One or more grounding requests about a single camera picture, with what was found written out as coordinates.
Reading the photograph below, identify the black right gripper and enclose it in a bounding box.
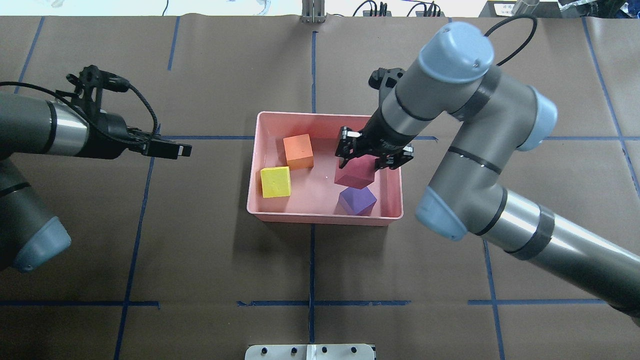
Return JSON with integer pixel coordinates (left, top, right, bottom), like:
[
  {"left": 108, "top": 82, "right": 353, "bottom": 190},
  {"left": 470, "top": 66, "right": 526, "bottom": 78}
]
[{"left": 334, "top": 116, "right": 414, "bottom": 171}]

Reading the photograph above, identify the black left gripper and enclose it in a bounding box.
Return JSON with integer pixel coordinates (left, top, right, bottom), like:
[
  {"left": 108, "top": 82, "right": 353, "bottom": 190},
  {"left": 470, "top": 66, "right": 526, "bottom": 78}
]
[{"left": 82, "top": 111, "right": 193, "bottom": 160}]

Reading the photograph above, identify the red foam block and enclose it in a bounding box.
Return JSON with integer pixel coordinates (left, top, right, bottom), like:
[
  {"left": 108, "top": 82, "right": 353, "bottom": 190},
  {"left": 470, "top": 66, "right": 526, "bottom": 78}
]
[{"left": 334, "top": 155, "right": 377, "bottom": 189}]

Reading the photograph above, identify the purple foam block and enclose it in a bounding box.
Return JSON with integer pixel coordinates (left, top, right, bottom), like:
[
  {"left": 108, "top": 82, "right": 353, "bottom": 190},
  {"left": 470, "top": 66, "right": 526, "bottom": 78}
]
[{"left": 338, "top": 187, "right": 378, "bottom": 215}]

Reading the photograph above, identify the orange foam block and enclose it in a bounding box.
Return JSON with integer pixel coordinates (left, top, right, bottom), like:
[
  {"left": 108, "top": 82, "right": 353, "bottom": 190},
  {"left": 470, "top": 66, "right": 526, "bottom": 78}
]
[{"left": 283, "top": 134, "right": 314, "bottom": 171}]

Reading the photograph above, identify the yellow foam block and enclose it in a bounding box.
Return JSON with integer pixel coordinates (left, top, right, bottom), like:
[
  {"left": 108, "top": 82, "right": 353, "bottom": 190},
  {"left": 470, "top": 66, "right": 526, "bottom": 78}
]
[{"left": 260, "top": 166, "right": 291, "bottom": 199}]

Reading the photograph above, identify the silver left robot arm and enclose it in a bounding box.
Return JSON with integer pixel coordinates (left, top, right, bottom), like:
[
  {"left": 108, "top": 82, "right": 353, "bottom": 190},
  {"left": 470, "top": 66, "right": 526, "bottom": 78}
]
[{"left": 1, "top": 92, "right": 192, "bottom": 273}]

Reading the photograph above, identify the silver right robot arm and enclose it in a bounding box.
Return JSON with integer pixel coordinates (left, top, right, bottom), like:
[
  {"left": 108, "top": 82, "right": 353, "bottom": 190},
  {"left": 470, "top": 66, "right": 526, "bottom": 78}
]
[{"left": 334, "top": 22, "right": 640, "bottom": 324}]

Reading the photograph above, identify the pink plastic bin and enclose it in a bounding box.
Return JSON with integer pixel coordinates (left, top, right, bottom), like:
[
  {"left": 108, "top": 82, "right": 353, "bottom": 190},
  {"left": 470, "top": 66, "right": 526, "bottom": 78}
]
[{"left": 246, "top": 111, "right": 403, "bottom": 226}]

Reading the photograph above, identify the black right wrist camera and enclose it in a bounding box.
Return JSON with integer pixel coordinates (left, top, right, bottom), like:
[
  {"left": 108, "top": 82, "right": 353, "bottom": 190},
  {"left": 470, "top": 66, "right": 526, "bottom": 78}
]
[{"left": 368, "top": 67, "right": 406, "bottom": 105}]

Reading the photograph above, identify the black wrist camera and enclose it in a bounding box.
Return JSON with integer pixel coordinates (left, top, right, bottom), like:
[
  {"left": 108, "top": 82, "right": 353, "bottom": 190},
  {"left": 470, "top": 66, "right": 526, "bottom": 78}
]
[
  {"left": 55, "top": 64, "right": 131, "bottom": 116},
  {"left": 368, "top": 67, "right": 406, "bottom": 105}
]

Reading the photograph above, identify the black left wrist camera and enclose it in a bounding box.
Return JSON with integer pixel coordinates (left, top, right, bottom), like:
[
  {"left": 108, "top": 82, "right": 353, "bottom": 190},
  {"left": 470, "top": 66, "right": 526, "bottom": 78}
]
[{"left": 55, "top": 64, "right": 131, "bottom": 116}]

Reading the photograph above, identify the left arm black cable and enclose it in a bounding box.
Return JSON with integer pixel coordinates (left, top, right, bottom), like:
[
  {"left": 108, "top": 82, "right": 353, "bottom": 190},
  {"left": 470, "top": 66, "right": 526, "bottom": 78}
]
[{"left": 0, "top": 80, "right": 160, "bottom": 147}]

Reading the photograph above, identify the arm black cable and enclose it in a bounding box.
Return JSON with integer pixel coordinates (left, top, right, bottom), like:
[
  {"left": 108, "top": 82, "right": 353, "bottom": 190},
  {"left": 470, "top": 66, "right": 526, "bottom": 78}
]
[
  {"left": 482, "top": 15, "right": 539, "bottom": 68},
  {"left": 0, "top": 80, "right": 160, "bottom": 147}
]

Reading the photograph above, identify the aluminium frame post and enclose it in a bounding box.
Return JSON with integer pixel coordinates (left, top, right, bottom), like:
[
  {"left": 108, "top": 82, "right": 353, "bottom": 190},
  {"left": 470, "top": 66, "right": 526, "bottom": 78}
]
[{"left": 300, "top": 0, "right": 327, "bottom": 24}]

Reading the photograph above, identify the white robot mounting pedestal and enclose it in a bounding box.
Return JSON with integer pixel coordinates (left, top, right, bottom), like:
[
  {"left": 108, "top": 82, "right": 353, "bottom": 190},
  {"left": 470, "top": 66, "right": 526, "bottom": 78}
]
[{"left": 244, "top": 343, "right": 377, "bottom": 360}]

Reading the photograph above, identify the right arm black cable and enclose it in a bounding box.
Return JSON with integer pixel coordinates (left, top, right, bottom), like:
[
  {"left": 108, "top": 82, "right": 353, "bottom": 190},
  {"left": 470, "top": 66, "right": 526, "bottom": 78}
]
[{"left": 482, "top": 15, "right": 539, "bottom": 68}]

